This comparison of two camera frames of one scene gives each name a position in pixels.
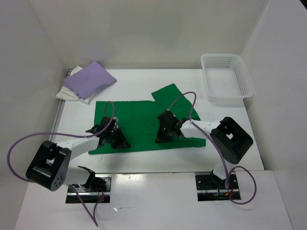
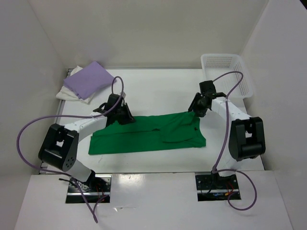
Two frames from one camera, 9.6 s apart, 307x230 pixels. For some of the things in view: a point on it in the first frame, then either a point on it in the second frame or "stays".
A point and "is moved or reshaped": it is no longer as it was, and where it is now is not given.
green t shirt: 138,121 is moved or reshaped
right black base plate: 209,188 stays
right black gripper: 160,138 → 199,112
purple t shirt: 89,80 stays
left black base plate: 97,190 stays
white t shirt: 66,94 stays
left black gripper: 122,143 → 129,118
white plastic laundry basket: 227,78 stays
